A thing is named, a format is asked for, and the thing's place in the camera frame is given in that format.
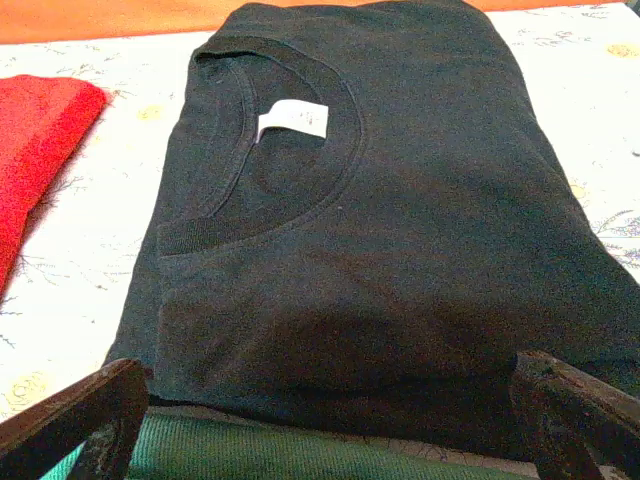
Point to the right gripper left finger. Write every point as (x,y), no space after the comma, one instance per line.
(75,400)

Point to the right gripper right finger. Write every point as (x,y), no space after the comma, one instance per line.
(575,415)

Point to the green garment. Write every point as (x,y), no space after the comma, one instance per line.
(250,450)

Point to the red garment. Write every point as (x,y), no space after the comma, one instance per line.
(35,150)

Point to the black t-shirt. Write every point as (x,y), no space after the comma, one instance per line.
(380,250)

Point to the floral tablecloth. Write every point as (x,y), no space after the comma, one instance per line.
(100,250)

